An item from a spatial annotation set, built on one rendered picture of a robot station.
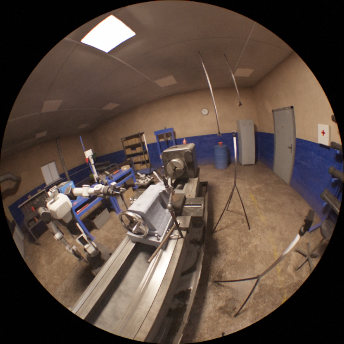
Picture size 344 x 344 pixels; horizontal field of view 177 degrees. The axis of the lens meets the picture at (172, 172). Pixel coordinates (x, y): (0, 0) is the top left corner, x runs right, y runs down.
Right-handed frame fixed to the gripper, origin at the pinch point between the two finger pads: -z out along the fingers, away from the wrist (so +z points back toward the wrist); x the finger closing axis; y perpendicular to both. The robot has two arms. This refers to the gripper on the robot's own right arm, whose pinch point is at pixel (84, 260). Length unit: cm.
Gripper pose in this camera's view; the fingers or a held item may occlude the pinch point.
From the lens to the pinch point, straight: 172.2
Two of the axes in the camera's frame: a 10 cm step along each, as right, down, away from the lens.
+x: 9.5, -1.4, -2.6
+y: 1.9, -4.0, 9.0
